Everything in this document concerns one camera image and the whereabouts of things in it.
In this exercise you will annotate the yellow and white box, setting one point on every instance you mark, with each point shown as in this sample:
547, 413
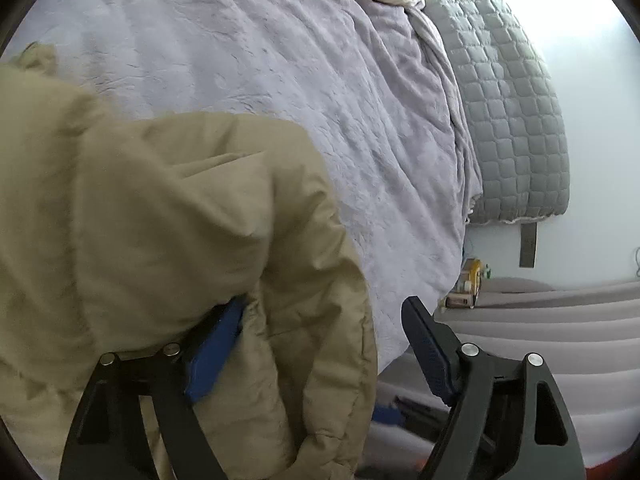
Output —
467, 285

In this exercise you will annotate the grey ribbed air mattress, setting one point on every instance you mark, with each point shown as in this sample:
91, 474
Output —
550, 325

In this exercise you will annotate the grey quilted cover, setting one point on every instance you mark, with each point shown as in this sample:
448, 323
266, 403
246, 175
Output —
510, 125

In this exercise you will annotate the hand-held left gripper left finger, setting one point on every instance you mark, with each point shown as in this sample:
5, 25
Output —
212, 360

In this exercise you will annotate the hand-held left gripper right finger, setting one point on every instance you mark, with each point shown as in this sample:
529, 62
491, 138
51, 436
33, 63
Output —
432, 360

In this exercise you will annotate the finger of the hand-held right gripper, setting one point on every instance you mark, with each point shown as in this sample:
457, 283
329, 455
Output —
400, 415

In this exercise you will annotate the lavender plush blanket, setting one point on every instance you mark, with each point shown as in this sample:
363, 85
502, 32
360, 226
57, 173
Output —
280, 60

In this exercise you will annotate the beige puffer jacket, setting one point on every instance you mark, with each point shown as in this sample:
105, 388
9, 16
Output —
150, 220

